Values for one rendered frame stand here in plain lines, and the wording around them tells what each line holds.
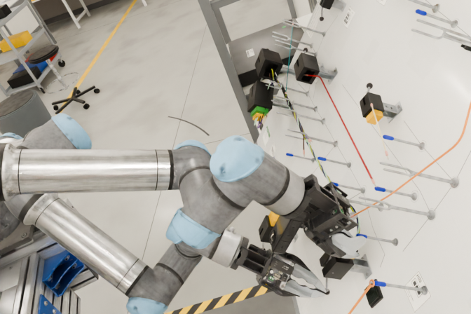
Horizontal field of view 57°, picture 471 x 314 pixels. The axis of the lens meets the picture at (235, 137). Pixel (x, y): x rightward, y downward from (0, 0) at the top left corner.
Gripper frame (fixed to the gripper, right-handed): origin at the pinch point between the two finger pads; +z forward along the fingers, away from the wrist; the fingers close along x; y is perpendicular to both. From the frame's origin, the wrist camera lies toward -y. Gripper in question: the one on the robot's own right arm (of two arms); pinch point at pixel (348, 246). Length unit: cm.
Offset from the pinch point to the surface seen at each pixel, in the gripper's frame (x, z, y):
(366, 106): 20.7, -8.2, 17.2
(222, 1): 94, -21, -7
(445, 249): -9.5, 0.2, 16.1
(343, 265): -2.3, 1.2, -2.9
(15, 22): 568, -69, -372
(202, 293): 74, 77, -128
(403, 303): -11.6, 5.8, 4.0
